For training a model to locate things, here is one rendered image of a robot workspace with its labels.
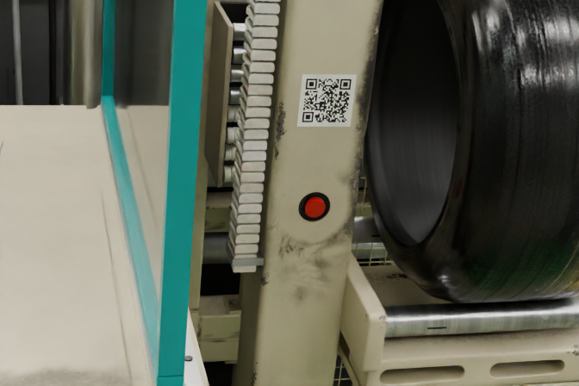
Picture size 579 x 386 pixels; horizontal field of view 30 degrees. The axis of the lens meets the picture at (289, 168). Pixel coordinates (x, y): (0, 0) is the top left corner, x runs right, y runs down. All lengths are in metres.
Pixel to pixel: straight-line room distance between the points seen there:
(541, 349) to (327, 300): 0.32
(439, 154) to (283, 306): 0.46
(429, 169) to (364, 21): 0.50
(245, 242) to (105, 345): 0.73
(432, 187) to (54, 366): 1.15
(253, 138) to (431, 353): 0.41
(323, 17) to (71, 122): 0.38
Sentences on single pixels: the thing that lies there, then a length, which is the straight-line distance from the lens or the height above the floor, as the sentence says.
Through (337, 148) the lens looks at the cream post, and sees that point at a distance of 1.49.
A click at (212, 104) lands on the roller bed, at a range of 1.95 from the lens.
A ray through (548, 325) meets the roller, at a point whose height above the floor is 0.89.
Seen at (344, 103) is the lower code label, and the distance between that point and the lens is 1.46.
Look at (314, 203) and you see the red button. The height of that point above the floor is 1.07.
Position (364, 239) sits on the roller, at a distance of 1.81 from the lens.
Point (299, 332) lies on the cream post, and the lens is 1.62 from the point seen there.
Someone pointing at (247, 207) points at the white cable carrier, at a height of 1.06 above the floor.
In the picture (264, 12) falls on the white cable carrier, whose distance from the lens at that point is 1.40.
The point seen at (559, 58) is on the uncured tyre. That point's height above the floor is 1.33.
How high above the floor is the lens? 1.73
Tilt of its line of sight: 24 degrees down
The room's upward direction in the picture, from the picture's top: 6 degrees clockwise
